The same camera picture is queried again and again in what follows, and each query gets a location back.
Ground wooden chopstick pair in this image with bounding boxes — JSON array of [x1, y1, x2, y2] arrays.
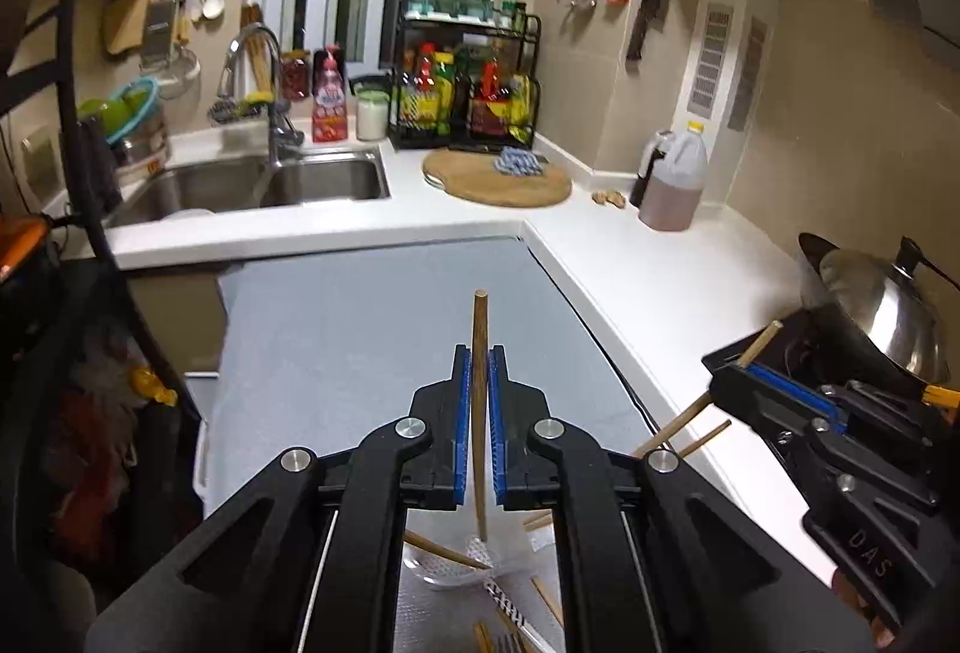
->
[[629, 318, 785, 462]]

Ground white ceramic spoon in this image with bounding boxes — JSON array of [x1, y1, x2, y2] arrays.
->
[[483, 578, 537, 651]]

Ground white handled metal fork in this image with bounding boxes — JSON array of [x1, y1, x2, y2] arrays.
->
[[493, 633, 526, 653]]

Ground chrome kitchen faucet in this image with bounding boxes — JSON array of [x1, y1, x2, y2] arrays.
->
[[217, 20, 304, 169]]

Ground person's right hand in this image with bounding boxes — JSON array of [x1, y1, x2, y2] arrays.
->
[[830, 568, 895, 650]]

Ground clear plastic utensil container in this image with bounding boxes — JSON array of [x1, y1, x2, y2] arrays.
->
[[402, 508, 558, 589]]

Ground black wok with lid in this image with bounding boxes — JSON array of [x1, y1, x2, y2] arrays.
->
[[797, 232, 958, 408]]

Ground plastic jug of brown liquid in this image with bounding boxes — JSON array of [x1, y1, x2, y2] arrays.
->
[[630, 121, 708, 232]]

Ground ginger root piece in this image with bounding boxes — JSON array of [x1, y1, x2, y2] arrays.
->
[[590, 190, 626, 209]]

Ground grey table mat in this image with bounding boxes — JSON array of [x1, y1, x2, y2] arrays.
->
[[203, 238, 649, 513]]

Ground black metal shelf rack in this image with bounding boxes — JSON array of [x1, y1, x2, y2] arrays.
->
[[2, 0, 202, 538]]

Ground blue checkered cloth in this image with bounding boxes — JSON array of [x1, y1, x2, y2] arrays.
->
[[493, 148, 544, 176]]

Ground round wooden cutting board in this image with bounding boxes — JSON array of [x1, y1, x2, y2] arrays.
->
[[421, 149, 573, 209]]

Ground hanging cleaver knife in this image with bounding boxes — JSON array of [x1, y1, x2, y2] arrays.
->
[[625, 0, 664, 63]]

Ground black spice rack with bottles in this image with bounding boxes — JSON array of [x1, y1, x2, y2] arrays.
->
[[389, 0, 542, 152]]

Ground stainless steel sink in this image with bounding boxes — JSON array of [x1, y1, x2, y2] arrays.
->
[[106, 148, 391, 227]]

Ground white lidded jar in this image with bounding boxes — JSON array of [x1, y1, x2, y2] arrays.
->
[[356, 89, 391, 143]]

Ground orange lidded pot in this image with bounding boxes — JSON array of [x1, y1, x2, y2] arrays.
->
[[0, 214, 50, 282]]

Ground red dish soap bottle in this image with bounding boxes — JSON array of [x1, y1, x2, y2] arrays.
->
[[311, 50, 348, 144]]

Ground red chili jar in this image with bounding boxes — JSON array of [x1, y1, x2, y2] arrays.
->
[[281, 50, 311, 102]]

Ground green and blue bowls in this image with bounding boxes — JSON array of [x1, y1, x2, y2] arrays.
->
[[76, 76, 160, 144]]

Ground hanging wooden cutting board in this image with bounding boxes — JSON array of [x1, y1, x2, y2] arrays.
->
[[101, 0, 151, 58]]

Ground hanging metal grater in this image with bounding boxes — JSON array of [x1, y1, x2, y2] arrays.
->
[[140, 0, 185, 70]]

